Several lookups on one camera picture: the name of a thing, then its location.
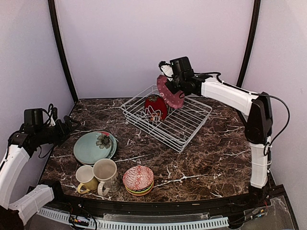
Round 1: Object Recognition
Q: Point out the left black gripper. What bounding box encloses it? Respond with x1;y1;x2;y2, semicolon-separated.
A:
35;115;81;147

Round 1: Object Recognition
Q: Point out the pink dotted scalloped plate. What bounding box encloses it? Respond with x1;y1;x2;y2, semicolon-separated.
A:
156;75;184;109

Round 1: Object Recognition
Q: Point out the light teal plate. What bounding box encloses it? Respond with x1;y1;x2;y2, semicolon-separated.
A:
73;132;113;165

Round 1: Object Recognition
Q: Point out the red floral plate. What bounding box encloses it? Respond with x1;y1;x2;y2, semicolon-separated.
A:
144;94;167;122

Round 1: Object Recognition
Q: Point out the red and teal plate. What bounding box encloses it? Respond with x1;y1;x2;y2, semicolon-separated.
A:
99;131;117;159

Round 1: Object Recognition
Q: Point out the yellow mug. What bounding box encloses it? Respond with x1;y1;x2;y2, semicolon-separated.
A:
75;165;99;194

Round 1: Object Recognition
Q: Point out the white patterned mug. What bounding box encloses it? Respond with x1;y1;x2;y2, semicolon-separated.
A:
93;159;120;196

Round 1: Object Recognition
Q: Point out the blue and white bowl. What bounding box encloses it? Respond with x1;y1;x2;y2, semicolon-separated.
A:
122;165;154;190

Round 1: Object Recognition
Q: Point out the white and red bowl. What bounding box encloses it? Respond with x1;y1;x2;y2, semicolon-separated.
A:
125;181;154;193

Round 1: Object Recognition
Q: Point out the lime green bowl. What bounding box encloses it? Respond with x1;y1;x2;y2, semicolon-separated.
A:
125;185;153;196

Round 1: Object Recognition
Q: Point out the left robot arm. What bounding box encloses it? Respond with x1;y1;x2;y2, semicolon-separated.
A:
0;104;81;230

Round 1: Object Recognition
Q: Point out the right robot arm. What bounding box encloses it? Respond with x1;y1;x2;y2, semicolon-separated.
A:
158;57;273;189

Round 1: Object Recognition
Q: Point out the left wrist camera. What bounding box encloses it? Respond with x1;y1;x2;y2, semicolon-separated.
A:
47;103;58;126

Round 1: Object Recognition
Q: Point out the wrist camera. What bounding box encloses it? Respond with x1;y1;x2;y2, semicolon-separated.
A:
47;103;58;126
158;61;173;79

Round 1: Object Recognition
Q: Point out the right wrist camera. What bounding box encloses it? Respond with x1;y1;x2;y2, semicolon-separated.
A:
158;61;173;79

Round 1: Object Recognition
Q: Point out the white wire dish rack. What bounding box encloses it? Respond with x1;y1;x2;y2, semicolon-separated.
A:
120;85;212;152

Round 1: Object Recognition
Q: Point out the black right frame post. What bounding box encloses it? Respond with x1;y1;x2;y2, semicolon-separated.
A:
236;0;261;88

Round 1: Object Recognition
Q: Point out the black frame post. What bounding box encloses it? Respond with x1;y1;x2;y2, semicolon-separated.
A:
47;0;79;104
236;0;261;88

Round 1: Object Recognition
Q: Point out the white slotted cable duct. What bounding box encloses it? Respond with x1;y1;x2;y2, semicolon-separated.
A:
37;207;229;230

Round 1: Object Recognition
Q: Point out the black left frame post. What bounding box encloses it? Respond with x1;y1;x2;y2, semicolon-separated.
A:
47;0;79;104

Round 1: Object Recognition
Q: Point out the black front table rail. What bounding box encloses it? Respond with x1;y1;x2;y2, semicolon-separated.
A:
44;185;287;221

